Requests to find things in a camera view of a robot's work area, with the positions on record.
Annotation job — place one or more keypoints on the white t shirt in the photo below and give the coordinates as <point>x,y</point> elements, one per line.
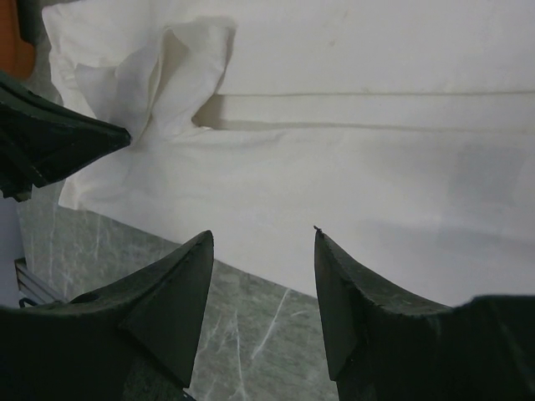
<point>405,129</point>

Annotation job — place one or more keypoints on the orange plastic basket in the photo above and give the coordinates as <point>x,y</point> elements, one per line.
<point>17,35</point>

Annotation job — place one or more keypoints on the aluminium frame rail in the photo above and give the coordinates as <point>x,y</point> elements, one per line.
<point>32,290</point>

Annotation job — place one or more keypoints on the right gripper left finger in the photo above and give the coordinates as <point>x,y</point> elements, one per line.
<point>135,339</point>

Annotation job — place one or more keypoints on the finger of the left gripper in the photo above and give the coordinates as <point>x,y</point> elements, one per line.
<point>43,143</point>

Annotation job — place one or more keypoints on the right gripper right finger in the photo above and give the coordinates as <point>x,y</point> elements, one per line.
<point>383,342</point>

